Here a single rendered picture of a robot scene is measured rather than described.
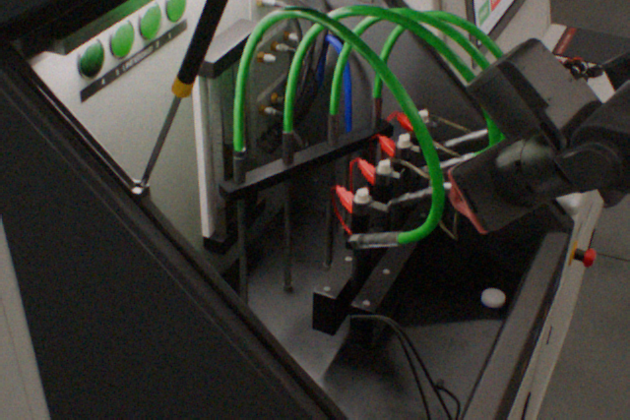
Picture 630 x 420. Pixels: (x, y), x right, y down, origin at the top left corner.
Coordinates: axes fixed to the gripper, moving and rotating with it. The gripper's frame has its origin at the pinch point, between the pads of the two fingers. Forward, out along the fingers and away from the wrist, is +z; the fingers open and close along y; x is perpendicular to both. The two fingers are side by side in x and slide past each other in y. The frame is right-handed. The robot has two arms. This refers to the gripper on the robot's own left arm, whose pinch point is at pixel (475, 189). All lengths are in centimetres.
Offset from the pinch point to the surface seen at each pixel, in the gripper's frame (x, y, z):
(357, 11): -26.1, -9.7, 25.6
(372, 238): 1.0, 3.9, 24.5
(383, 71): -15.8, -1.2, 8.7
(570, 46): -10, -81, 89
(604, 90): 2, -73, 75
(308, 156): -13, -2, 51
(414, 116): -9.7, -1.5, 7.8
